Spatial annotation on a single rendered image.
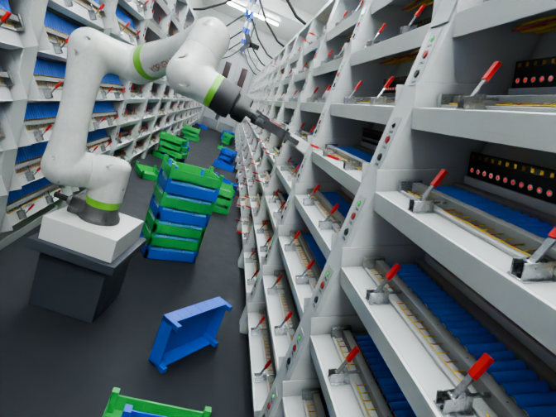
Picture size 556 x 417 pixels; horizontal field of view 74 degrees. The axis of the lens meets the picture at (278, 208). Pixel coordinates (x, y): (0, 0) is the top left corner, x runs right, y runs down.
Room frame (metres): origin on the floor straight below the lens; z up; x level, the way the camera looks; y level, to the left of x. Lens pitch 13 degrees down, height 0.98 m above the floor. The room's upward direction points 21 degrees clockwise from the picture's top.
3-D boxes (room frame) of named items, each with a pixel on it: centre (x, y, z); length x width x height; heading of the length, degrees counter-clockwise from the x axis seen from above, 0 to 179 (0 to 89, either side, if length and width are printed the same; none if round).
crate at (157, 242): (2.03, 0.53, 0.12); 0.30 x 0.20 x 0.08; 125
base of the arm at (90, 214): (1.33, 0.69, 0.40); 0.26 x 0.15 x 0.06; 87
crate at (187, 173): (2.03, 0.53, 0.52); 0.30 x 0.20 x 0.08; 125
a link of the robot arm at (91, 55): (1.22, 0.74, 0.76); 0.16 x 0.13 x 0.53; 138
